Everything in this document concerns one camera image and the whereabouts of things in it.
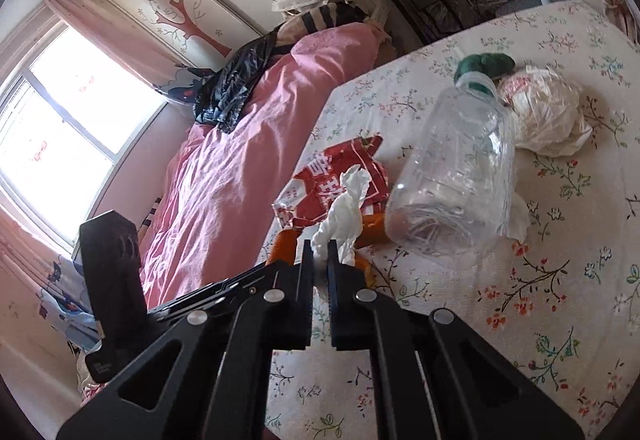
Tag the clear plastic bottle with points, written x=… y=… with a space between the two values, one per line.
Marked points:
x=450 y=159

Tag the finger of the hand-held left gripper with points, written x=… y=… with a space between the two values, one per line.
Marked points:
x=220 y=289

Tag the green plush toy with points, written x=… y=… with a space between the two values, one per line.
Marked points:
x=492 y=62

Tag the pink blanket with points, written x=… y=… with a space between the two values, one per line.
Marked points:
x=235 y=169

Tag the striped bag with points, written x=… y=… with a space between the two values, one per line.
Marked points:
x=320 y=17

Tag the crumpled white plastic bag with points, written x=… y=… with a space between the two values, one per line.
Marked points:
x=545 y=109

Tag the red snack bag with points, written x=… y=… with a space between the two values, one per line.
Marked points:
x=320 y=190

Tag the blue printed cloth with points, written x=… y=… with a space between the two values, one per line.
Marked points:
x=65 y=300

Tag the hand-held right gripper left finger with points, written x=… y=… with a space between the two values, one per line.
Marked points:
x=292 y=315

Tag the orange peel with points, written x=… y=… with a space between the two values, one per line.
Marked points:
x=372 y=227

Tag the floral bed sheet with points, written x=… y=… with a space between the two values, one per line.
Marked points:
x=550 y=270

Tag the black plastic bag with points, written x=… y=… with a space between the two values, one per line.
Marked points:
x=230 y=84

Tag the window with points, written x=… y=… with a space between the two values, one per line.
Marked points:
x=75 y=119

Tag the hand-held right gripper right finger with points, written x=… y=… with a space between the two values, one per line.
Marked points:
x=345 y=315

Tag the pink curtain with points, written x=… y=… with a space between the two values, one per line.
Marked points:
x=125 y=39

